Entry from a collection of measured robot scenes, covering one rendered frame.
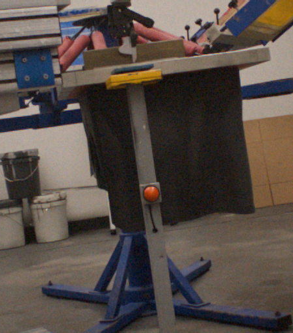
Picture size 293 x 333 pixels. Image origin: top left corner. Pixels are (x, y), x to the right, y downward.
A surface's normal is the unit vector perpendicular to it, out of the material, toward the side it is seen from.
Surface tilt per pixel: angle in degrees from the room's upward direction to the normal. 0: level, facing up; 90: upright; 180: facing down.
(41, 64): 90
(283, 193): 73
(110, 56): 89
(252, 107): 90
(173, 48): 89
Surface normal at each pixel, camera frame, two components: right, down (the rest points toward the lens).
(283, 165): 0.10, -0.17
